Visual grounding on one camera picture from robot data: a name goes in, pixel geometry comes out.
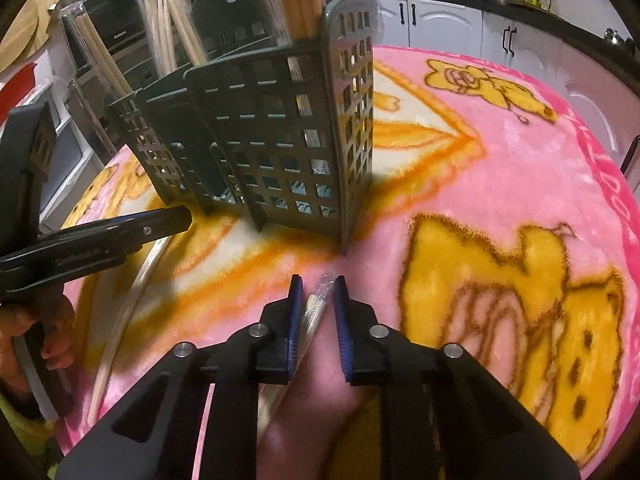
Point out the white lower kitchen cabinet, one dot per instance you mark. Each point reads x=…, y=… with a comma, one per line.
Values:
x=450, y=25

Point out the pink printed blanket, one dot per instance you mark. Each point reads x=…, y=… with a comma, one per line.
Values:
x=500, y=160

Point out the steel kettle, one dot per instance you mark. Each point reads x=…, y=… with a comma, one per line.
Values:
x=614, y=38

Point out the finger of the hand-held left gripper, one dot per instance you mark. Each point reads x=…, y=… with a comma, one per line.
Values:
x=165, y=220

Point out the black kitchen countertop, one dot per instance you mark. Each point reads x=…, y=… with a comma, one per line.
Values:
x=550, y=25

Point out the black microwave oven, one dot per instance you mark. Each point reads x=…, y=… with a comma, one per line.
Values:
x=117, y=20

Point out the round wooden board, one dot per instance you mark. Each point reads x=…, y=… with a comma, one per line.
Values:
x=25, y=30

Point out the dark green plastic utensil holder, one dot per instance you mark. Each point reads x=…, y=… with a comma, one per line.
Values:
x=336, y=160

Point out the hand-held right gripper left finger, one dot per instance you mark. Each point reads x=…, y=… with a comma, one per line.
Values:
x=296, y=330

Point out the red plastic container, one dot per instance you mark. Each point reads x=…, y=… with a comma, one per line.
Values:
x=17, y=85

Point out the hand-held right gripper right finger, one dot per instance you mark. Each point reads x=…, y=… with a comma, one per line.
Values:
x=345, y=335

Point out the yellow green garment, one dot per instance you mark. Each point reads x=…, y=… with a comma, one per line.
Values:
x=20, y=425

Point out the grey shelf unit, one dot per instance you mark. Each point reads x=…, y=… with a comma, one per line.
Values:
x=75, y=160

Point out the person's left hand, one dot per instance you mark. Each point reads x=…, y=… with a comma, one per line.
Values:
x=57, y=340

